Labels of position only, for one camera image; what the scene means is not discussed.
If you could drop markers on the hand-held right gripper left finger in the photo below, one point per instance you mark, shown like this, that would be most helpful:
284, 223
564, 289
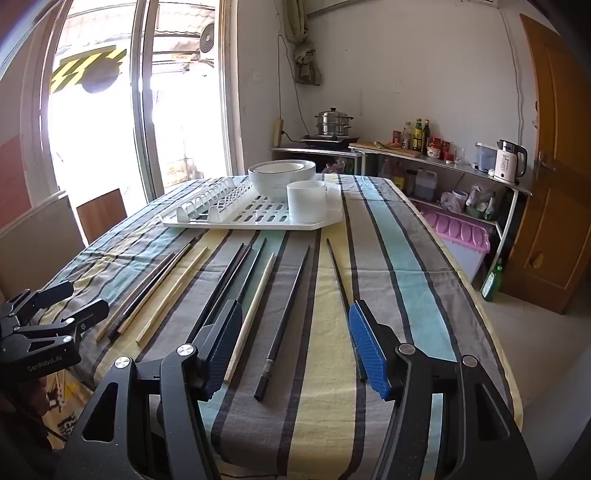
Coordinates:
224, 350

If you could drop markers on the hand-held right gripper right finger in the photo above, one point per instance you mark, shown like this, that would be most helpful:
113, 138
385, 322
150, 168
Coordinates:
364, 341

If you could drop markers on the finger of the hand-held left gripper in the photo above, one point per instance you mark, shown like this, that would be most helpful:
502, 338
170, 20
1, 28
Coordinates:
90, 314
51, 293

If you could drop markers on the light wooden chopstick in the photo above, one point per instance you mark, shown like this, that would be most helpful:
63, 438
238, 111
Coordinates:
248, 323
173, 295

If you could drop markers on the brown wooden chopstick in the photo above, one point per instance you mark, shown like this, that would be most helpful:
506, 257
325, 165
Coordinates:
137, 295

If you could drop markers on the dark brown chopstick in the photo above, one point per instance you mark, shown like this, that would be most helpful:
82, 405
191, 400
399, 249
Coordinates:
152, 286

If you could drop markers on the white cup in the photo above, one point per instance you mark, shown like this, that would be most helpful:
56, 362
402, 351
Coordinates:
304, 203

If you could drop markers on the striped tablecloth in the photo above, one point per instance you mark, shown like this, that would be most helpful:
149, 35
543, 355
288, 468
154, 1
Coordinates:
318, 350

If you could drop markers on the beige chair back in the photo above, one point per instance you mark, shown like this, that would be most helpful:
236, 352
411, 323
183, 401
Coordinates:
41, 240

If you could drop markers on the yellow printed cloth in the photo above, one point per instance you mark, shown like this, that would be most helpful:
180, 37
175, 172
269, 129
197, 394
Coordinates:
64, 415

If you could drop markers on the brown wooden chair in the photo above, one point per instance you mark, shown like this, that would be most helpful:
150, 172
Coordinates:
101, 212

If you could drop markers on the green plastic bottle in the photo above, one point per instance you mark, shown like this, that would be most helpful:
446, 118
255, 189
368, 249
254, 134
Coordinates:
491, 284

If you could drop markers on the white plastic dish rack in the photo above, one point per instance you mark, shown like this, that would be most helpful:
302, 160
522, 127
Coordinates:
258, 214

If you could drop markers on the storage box with pink lid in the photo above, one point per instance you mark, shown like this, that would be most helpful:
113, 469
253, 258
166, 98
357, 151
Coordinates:
457, 230

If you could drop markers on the white plastic bag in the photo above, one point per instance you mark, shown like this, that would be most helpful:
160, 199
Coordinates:
452, 201

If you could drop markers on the dark plastic jug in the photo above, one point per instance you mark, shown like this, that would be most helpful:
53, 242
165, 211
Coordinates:
425, 185

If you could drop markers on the large white bowl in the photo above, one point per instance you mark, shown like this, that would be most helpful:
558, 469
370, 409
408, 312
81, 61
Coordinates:
272, 184

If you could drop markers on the crumpled plastic bags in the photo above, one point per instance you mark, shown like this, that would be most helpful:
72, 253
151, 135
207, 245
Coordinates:
482, 203

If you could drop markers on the wooden cutting board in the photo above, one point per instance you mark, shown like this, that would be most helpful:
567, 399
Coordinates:
392, 151

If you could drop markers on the small white bowl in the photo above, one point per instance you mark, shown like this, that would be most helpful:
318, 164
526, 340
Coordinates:
281, 167

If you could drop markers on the metal kitchen shelf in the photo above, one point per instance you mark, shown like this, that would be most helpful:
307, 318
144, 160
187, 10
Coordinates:
461, 168

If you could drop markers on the white red patterned jar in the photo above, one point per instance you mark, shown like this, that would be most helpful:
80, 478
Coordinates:
434, 151

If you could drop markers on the black induction cooker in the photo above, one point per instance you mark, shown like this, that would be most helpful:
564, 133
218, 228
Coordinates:
330, 141

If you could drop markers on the small red seasoning jar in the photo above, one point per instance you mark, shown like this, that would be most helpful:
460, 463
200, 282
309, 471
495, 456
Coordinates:
396, 137

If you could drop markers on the red lidded jar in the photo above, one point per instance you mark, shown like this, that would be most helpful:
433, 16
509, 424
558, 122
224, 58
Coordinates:
445, 150

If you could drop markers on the clear seasoning bottle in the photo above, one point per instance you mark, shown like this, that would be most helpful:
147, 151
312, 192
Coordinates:
407, 137

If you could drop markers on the clear drinking glass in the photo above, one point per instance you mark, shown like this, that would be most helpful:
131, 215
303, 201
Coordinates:
459, 155

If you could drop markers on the green bottle yellow label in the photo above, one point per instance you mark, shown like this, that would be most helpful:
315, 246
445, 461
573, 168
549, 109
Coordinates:
418, 137

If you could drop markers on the dark sauce bottle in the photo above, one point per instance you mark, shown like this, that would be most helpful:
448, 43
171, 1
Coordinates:
427, 138

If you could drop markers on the water filter pitcher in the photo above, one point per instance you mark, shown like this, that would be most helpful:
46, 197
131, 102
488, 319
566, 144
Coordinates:
485, 158

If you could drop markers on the glass sliding door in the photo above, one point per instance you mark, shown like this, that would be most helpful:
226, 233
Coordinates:
143, 92

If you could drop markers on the stainless steel steamer pot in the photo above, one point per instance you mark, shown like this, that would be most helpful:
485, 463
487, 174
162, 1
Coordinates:
333, 122

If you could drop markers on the beige power strip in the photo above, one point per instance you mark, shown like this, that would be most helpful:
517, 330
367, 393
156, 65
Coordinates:
279, 134

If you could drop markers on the yellow black striped sign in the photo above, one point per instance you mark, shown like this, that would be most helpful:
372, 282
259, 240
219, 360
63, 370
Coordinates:
69, 69

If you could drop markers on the white electric kettle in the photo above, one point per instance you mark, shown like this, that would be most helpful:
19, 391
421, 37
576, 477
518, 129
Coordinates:
505, 162

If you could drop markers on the wooden door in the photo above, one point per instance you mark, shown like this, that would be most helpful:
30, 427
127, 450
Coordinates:
554, 184

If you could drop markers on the beige tied curtain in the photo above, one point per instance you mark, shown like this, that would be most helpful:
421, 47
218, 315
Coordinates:
304, 60

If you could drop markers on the outdoor air conditioner fan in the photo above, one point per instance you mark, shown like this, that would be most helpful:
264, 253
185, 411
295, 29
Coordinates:
207, 41

